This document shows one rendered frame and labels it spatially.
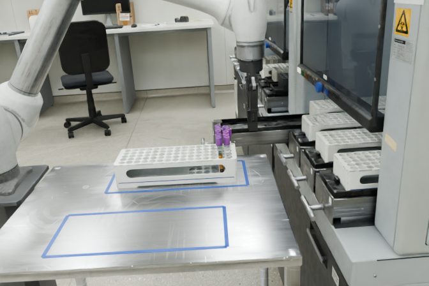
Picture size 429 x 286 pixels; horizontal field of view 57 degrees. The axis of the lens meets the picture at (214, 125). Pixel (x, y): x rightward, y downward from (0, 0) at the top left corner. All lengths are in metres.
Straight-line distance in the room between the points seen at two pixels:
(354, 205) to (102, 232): 0.55
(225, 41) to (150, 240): 4.17
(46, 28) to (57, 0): 0.10
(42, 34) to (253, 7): 0.69
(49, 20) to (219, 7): 0.55
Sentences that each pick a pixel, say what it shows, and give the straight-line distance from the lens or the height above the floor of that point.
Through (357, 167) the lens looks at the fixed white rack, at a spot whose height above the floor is 0.86.
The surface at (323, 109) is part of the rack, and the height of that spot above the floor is 0.86.
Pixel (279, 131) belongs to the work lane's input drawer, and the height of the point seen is 0.80.
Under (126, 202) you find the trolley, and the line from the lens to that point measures 0.94.
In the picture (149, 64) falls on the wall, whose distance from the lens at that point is 4.91.
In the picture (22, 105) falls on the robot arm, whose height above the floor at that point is 0.92.
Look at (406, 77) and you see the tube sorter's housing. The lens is 0.79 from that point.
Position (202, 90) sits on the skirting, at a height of 0.04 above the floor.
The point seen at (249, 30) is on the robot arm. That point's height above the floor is 1.14.
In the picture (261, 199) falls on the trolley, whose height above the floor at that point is 0.82.
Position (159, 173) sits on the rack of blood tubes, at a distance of 1.04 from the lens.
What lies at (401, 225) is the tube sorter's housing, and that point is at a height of 0.81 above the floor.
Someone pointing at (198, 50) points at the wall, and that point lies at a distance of 4.85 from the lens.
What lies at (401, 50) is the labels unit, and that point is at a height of 1.14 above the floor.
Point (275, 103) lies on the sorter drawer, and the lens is 1.73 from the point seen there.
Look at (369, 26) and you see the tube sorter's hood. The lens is 0.90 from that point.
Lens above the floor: 1.27
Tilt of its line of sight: 20 degrees down
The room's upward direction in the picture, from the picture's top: 3 degrees counter-clockwise
